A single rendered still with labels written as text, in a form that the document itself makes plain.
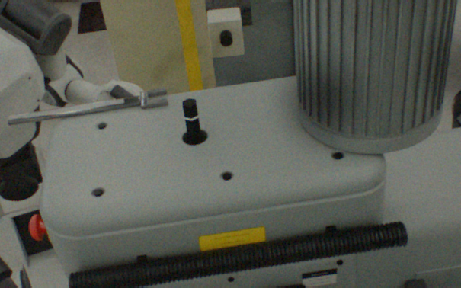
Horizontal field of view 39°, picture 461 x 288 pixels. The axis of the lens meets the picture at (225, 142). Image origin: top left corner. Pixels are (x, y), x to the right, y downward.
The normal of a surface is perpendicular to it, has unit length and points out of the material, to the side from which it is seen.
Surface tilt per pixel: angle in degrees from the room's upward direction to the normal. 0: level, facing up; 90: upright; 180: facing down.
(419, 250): 90
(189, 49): 90
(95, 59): 0
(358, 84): 90
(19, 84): 101
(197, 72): 90
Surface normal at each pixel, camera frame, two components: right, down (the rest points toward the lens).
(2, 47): -0.02, -0.62
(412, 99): 0.35, 0.57
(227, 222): 0.11, 0.62
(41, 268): 0.30, 0.40
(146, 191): -0.10, -0.77
